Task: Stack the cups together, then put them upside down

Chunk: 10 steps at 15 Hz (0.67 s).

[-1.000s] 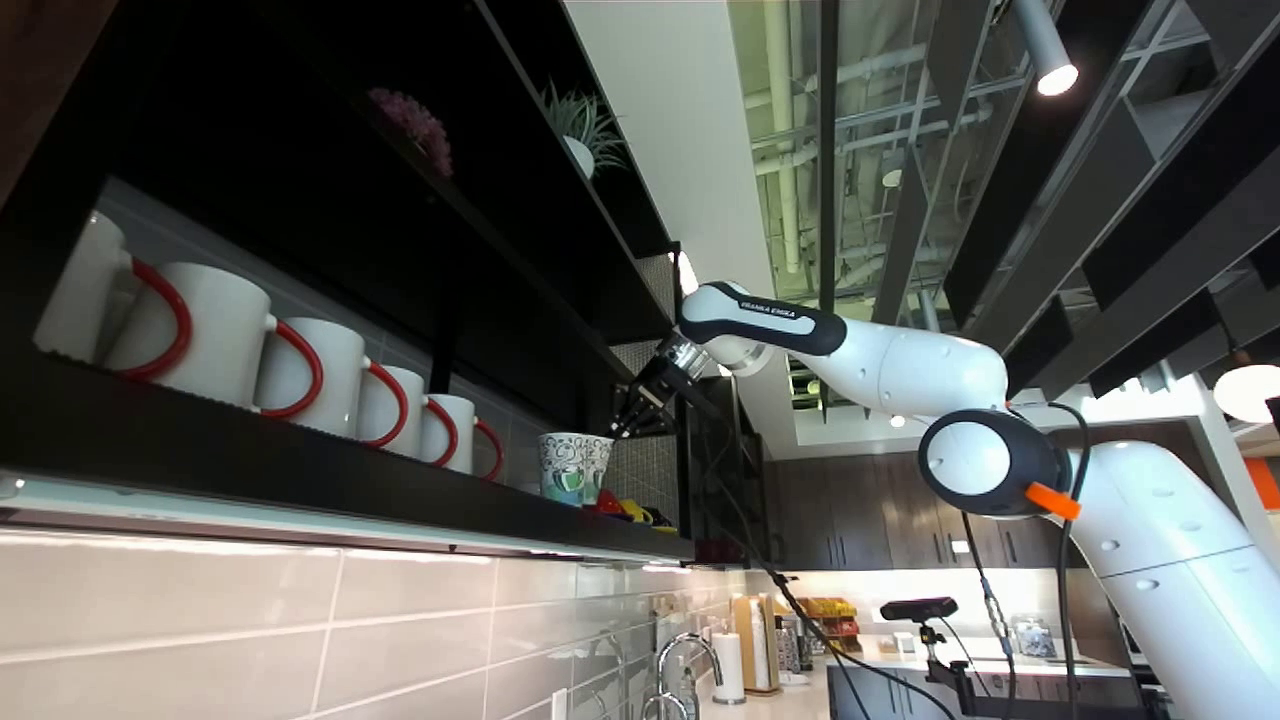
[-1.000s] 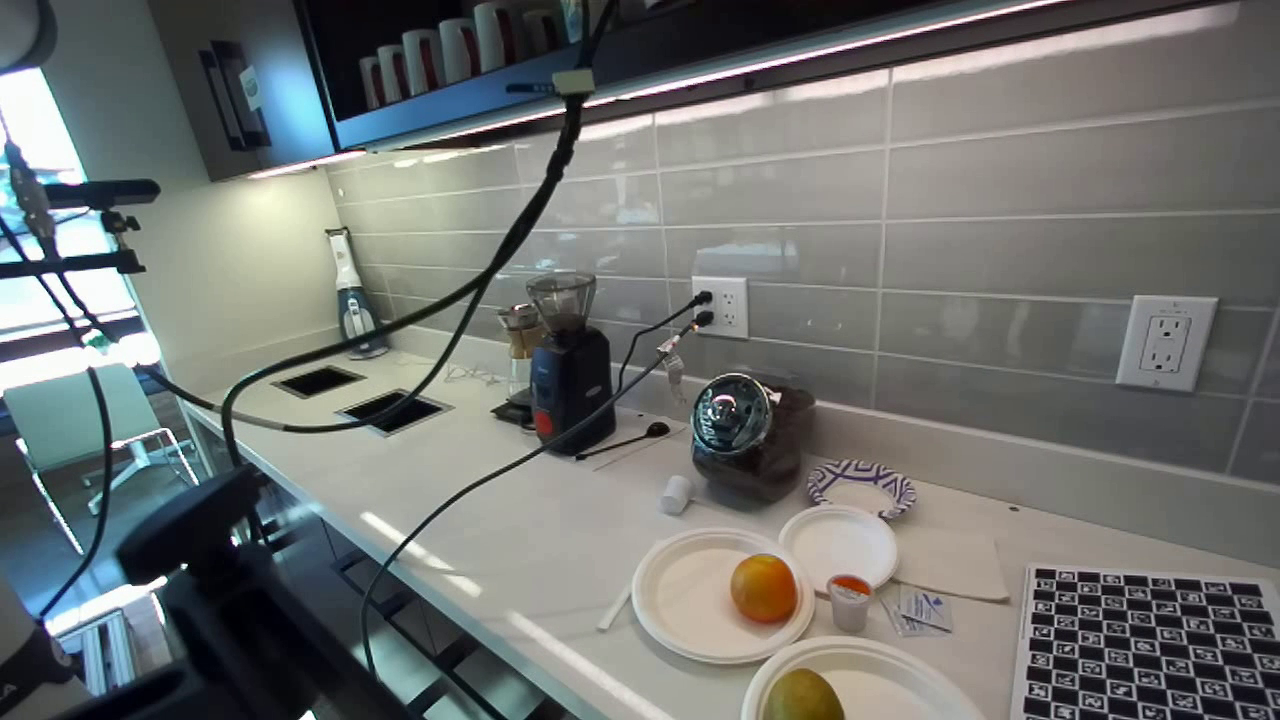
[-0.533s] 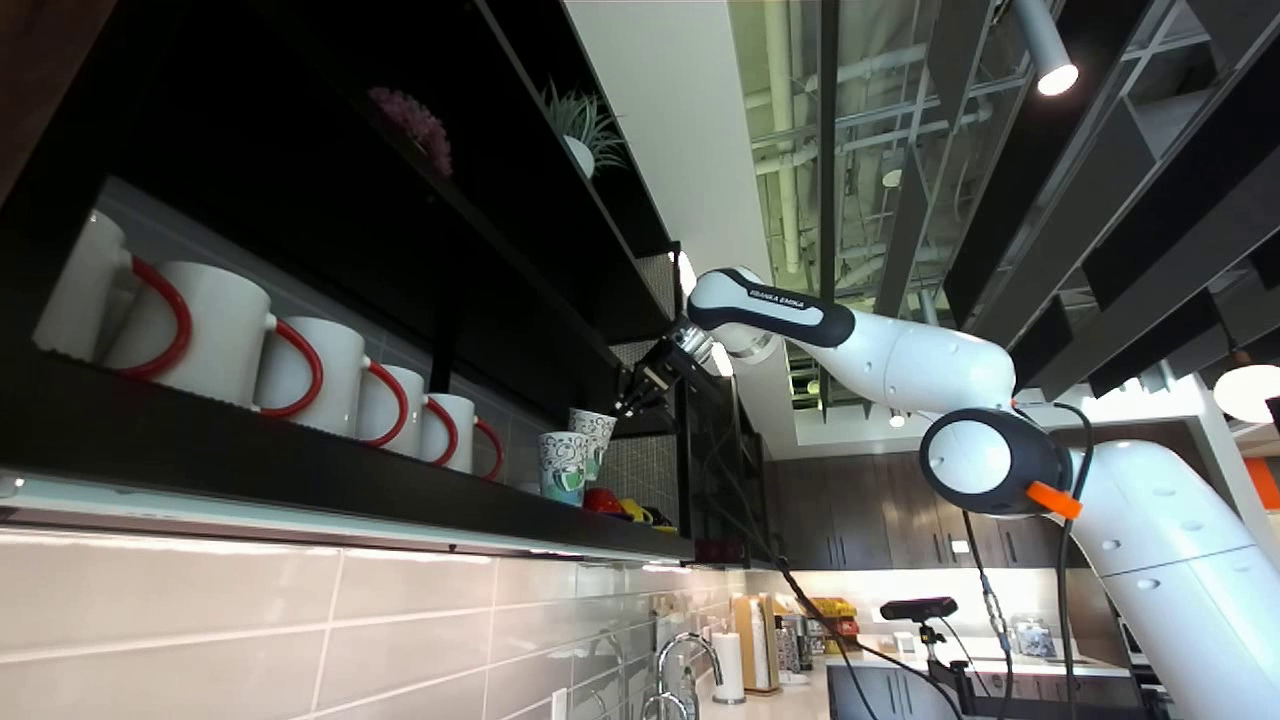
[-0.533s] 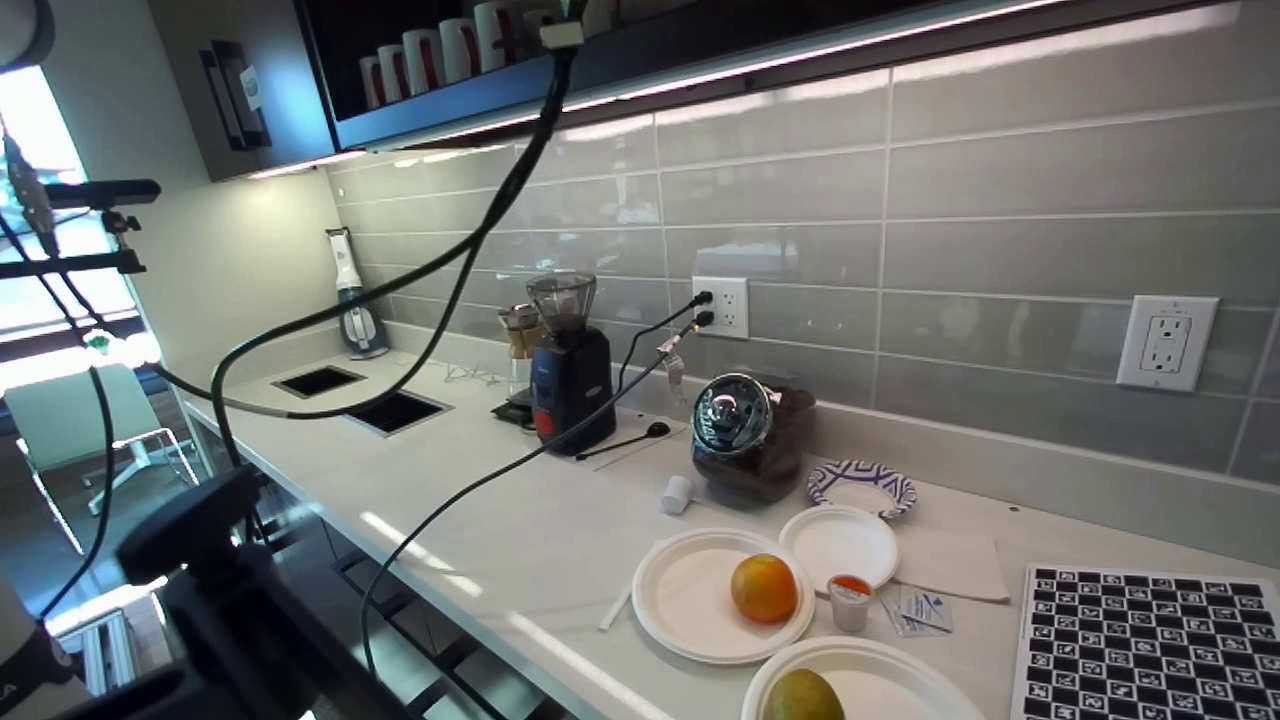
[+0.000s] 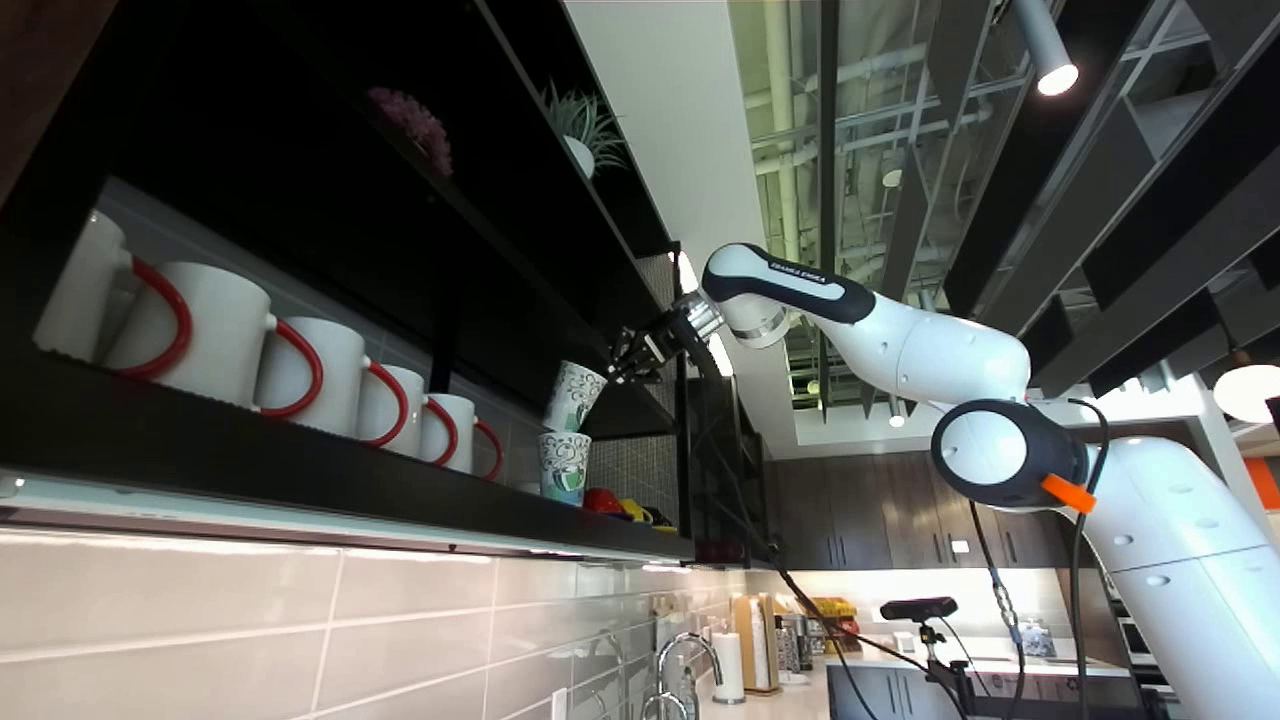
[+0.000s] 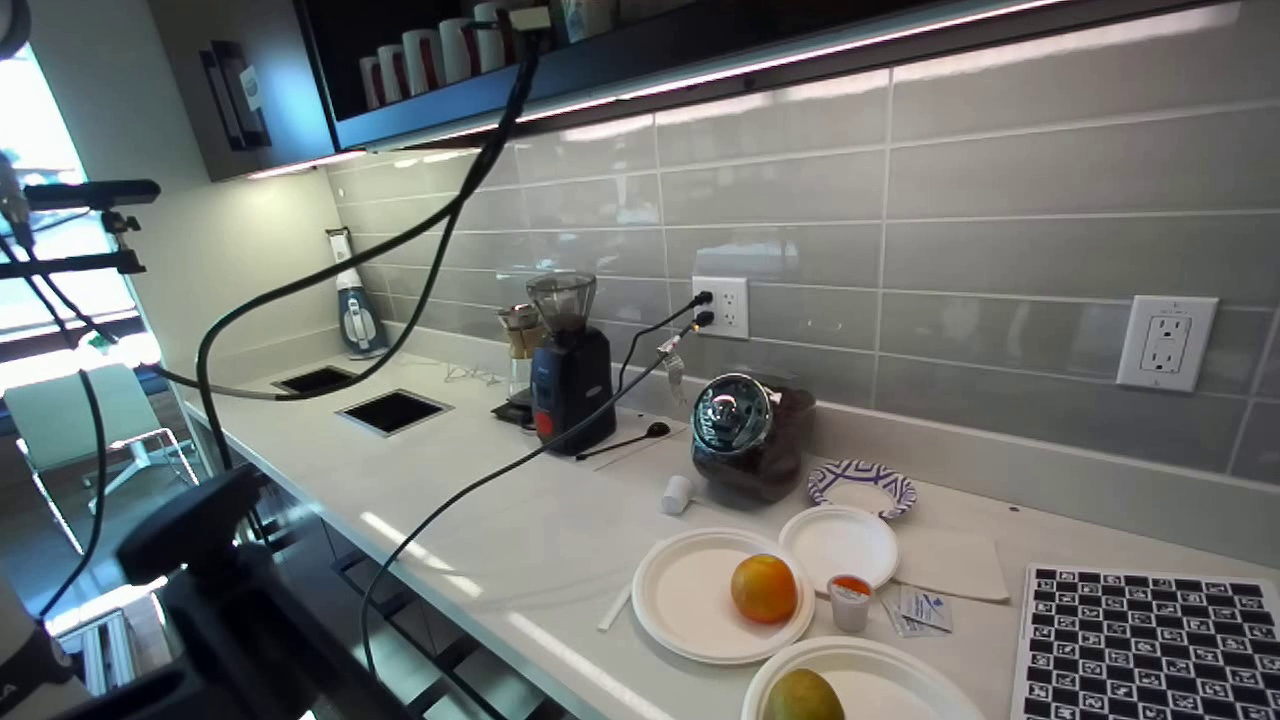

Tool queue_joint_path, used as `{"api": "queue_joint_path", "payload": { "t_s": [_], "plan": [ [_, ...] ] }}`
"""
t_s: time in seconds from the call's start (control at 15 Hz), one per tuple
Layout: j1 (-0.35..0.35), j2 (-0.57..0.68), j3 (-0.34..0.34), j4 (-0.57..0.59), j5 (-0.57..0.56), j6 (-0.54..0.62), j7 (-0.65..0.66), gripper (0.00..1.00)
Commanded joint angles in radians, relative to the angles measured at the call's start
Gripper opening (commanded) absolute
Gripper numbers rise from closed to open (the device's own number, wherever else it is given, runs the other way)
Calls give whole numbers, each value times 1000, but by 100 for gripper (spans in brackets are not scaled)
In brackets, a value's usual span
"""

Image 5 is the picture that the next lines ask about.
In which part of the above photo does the purple flower plant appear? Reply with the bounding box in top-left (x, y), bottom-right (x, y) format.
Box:
top-left (366, 83), bottom-right (457, 182)

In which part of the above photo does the under-shelf light strip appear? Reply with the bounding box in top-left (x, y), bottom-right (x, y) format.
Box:
top-left (0, 462), bottom-right (698, 563)

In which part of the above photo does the white paper towel roll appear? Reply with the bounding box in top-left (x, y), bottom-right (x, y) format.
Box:
top-left (709, 629), bottom-right (754, 706)

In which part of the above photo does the white mug red handle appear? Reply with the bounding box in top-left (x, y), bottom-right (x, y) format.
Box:
top-left (101, 257), bottom-right (281, 412)
top-left (422, 387), bottom-right (482, 475)
top-left (253, 312), bottom-right (372, 439)
top-left (358, 355), bottom-right (431, 450)

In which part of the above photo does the ceiling spot lamp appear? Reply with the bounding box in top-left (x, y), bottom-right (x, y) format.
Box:
top-left (1011, 0), bottom-right (1083, 98)

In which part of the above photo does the red ceramic cup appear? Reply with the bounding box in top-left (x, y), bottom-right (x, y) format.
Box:
top-left (579, 483), bottom-right (629, 523)

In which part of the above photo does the round white ceiling lamp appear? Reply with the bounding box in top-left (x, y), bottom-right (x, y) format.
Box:
top-left (1210, 360), bottom-right (1280, 430)

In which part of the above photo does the black shelf unit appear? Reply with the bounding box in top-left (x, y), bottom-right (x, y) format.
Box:
top-left (0, 0), bottom-right (777, 563)

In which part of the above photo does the white paper cup swirl print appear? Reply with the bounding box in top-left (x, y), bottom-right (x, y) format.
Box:
top-left (536, 424), bottom-right (598, 513)
top-left (542, 355), bottom-right (614, 434)

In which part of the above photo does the black camera on stand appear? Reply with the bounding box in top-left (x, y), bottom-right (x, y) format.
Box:
top-left (875, 593), bottom-right (966, 625)

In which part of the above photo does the chrome kitchen faucet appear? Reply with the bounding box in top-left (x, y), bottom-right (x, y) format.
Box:
top-left (635, 625), bottom-right (724, 720)

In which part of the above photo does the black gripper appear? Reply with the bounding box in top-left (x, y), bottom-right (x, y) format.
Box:
top-left (605, 312), bottom-right (705, 392)

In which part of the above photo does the green plant white pot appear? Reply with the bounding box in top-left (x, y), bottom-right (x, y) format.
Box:
top-left (536, 78), bottom-right (629, 182)

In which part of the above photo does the orange cable clip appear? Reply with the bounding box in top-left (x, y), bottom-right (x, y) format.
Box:
top-left (1036, 467), bottom-right (1102, 520)

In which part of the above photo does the wooden knife block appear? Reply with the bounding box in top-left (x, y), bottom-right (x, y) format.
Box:
top-left (727, 593), bottom-right (786, 697)

